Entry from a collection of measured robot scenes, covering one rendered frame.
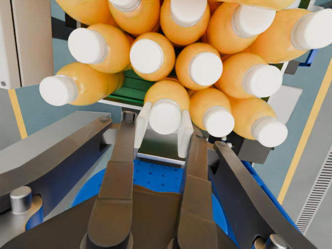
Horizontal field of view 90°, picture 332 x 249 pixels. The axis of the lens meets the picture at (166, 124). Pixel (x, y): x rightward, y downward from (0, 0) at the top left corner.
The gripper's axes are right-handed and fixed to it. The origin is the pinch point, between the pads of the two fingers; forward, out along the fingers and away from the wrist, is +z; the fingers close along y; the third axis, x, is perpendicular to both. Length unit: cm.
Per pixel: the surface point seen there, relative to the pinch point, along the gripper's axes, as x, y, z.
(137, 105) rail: -3.8, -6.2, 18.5
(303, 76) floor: 18, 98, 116
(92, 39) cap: 7.1, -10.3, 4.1
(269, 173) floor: -69, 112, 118
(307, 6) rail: 20.8, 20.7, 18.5
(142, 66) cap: 5.4, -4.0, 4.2
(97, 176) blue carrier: -18.5, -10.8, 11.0
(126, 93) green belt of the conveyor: -3.3, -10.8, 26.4
